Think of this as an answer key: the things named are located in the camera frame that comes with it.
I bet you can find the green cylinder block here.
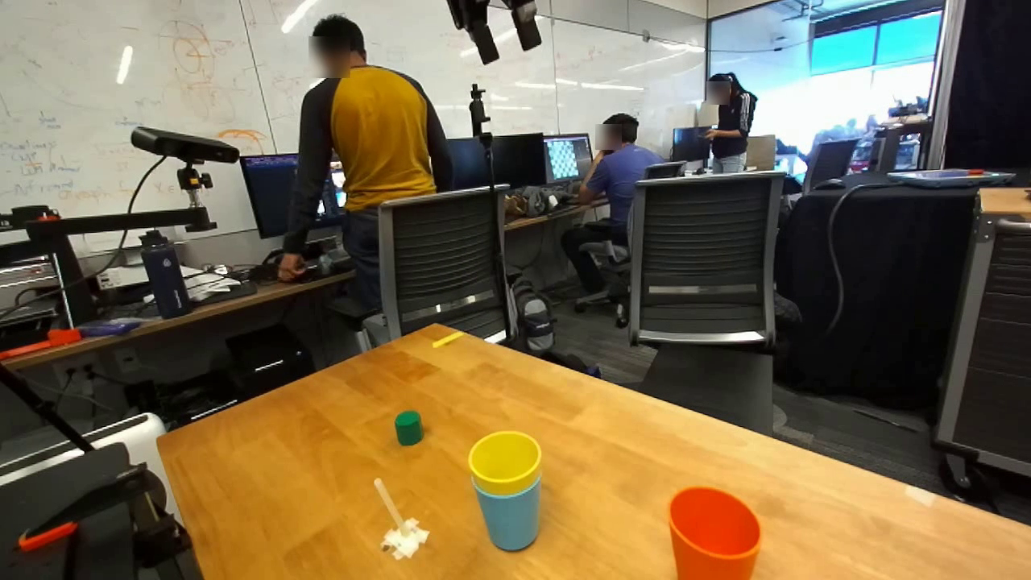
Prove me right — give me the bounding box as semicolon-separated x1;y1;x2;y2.
394;408;424;447

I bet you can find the grey mesh office chair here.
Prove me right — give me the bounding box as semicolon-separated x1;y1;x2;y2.
375;183;513;347
626;167;804;357

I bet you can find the black cloth covered table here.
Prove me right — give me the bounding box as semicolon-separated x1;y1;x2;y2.
774;175;983;404

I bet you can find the dark blue water bottle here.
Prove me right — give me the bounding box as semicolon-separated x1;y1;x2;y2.
140;229;190;322

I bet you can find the dark office chair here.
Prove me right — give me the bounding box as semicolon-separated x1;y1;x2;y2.
802;136;865;192

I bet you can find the person in purple shirt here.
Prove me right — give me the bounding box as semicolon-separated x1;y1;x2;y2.
556;109;669;326

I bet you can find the white crumpled item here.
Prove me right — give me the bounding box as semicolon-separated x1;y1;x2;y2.
178;264;244;305

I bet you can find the black bag orange handle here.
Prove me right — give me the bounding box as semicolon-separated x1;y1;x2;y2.
0;364;207;580

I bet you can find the small bright computer monitor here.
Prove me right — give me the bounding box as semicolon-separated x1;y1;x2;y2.
541;130;595;188

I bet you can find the white cable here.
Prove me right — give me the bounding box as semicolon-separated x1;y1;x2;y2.
823;176;896;339

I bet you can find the dark backpack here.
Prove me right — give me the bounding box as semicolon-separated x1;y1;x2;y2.
513;270;561;357

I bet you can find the yellow plastic cup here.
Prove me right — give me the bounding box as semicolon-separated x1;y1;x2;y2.
463;428;548;498

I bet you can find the wide monitor with code windows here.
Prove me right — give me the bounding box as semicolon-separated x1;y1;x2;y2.
240;152;347;243

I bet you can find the blue plastic cup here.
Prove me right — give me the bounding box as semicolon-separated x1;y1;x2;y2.
471;478;543;555

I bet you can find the black curtain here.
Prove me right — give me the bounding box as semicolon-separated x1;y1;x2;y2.
928;0;1031;175

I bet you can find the long wooden desk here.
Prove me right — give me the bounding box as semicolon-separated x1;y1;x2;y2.
0;202;618;373

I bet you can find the small cardboard box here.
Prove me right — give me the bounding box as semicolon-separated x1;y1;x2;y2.
745;133;781;175

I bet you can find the orange plastic cup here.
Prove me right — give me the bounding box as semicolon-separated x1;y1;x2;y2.
668;483;768;580

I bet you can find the distant black monitor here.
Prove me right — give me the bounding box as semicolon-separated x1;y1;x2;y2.
669;124;713;167

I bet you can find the person in yellow shirt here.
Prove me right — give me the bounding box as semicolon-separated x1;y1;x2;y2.
281;13;454;326

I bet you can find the person in dark top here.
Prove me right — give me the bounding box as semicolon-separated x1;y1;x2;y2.
701;70;760;176

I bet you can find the orange tool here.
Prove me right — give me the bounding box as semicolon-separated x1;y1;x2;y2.
0;326;86;364

